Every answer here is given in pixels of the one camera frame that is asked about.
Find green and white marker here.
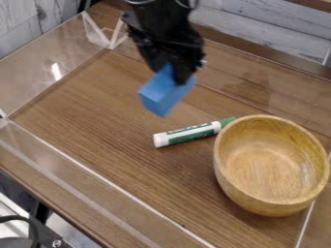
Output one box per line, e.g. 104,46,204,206
152,117,234,148

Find black equipment with cable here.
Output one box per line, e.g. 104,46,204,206
0,213,74,248

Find clear acrylic tray wall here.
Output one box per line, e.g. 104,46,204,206
0,13,331,248

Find blue rectangular block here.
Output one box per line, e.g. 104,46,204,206
137,63,194,117

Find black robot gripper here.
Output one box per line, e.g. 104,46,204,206
121,0,204,85

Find brown wooden bowl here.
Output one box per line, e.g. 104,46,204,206
213,114,331,217

